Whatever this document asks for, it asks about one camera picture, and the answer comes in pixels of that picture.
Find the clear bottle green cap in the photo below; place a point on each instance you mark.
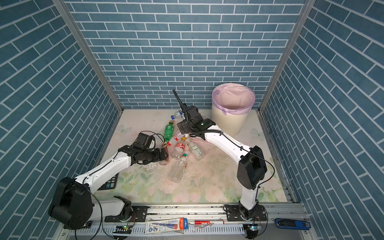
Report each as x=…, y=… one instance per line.
x=179, y=167

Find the white bin with pink liner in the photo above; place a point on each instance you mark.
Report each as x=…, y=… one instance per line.
x=231, y=104

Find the white glue tube package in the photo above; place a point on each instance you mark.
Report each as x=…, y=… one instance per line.
x=163, y=226

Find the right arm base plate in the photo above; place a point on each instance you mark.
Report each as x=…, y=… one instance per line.
x=236, y=213

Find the blue label water bottle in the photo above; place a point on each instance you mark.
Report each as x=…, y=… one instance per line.
x=177, y=115

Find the clear bottle green label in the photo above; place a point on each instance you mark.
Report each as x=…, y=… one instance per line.
x=195, y=149

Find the red label cola bottle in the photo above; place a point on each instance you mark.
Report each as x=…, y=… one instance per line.
x=179, y=148

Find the black calculator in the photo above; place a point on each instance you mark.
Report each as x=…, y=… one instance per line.
x=110, y=184

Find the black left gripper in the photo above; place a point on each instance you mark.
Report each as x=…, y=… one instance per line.
x=158, y=156

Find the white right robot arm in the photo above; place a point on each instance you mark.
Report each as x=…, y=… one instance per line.
x=250, y=161

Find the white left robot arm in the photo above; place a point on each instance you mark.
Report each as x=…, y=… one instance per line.
x=74, y=202

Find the brown coffee drink bottle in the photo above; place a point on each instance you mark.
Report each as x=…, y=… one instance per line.
x=164, y=156

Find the green soda bottle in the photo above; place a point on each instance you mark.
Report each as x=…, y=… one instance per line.
x=169, y=131

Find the blue black device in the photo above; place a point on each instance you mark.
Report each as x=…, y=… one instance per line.
x=292, y=224

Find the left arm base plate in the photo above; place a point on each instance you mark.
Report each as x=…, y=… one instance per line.
x=137, y=214

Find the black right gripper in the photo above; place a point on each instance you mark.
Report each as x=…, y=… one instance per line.
x=183, y=125

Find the red handled tool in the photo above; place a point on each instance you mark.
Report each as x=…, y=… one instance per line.
x=207, y=223

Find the clear bottle red cap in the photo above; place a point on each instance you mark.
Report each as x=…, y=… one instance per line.
x=175, y=138

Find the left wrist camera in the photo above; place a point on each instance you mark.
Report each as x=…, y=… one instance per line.
x=143, y=141

